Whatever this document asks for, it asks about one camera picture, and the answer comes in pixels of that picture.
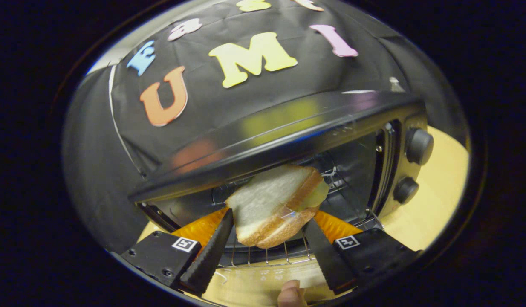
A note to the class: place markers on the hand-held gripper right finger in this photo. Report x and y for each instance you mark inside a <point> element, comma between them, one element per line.
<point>329,260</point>

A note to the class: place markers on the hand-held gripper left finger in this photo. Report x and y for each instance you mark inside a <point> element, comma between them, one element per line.
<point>209,256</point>

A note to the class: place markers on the white bread sandwich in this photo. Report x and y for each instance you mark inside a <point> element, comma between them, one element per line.
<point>267,200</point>

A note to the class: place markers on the black toaster oven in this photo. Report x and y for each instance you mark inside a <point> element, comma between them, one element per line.
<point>288,128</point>

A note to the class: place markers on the black backdrop cloth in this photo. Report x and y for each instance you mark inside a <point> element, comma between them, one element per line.
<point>212,111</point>

